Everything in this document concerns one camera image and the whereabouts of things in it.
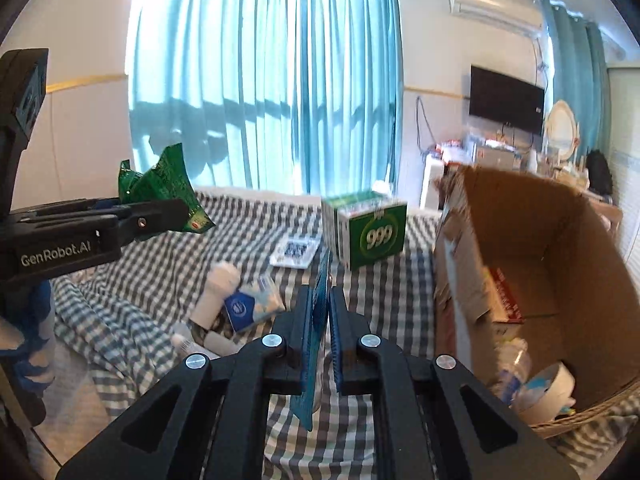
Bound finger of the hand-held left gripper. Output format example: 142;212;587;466
117;197;190;253

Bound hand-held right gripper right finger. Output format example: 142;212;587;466
327;286;581;480

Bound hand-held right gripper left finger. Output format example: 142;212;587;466
55;284;317;480

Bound green snack packet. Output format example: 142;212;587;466
117;142;217;235

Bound teal plastic packet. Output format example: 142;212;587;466
290;247;333;433

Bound packing tape roll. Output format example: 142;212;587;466
515;361;578;423

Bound large cardboard box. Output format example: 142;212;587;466
432;164;636;441

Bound person's left hand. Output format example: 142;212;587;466
0;280;58;411

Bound blue white tissue pack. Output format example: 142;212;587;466
222;277;286;333

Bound white printed sachet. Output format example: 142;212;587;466
269;236;322;268

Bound white plastic bottle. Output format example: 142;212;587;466
190;261;242;328

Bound green medicine box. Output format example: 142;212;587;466
321;191;408;271

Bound silver squeeze tube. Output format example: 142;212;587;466
170;332;221;361

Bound teal window curtain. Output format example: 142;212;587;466
129;0;301;196
295;0;405;196

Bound white floor appliance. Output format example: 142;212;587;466
419;155;446;211

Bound clear plastic water bottle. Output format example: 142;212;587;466
487;337;533;406

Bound red white plastic bags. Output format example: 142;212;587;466
425;137;476;166

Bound small silver fridge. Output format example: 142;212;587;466
475;145;518;171

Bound white dressing table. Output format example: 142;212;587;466
537;157;621;206

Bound wooden chair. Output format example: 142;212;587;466
590;195;626;241

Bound white oval mirror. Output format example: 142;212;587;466
544;100;580;163

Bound black backpack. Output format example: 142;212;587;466
585;149;615;196

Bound white air conditioner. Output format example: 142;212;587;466
447;0;545;37

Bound narrow teal curtain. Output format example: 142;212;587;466
542;0;613;161

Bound blue wall cable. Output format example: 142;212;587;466
414;96;436;153

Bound black wall television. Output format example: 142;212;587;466
469;65;546;136

